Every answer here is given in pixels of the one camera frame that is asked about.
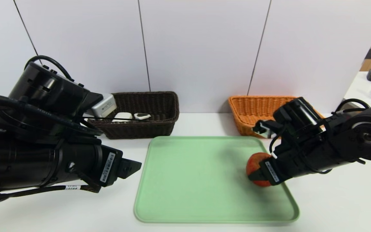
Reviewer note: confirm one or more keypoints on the white round-edged side table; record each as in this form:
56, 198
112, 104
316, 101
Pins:
357, 88

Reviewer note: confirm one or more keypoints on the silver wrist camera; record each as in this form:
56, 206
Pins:
103, 104
264, 129

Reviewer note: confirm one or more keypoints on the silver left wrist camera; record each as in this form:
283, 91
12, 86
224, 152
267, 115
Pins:
103, 104

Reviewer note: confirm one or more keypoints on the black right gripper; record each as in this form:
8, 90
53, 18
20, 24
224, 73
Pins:
271, 172

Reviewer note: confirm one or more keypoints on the red apple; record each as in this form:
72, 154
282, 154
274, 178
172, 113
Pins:
254, 161

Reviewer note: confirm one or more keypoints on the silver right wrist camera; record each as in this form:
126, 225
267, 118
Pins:
264, 129

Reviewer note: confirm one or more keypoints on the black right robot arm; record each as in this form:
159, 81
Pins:
362, 135

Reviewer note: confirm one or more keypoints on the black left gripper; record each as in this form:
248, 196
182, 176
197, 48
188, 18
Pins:
27, 161

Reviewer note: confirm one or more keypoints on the dark brown wicker basket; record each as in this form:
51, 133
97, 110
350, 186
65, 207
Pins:
159, 129

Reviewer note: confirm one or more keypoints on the white soap bar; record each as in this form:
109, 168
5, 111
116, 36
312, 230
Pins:
122, 116

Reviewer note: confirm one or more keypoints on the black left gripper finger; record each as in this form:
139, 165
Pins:
127, 167

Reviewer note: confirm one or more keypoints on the light green plastic tray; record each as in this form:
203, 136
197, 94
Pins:
198, 187

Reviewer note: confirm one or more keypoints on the orange wicker basket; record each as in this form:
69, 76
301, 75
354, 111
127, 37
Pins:
246, 109

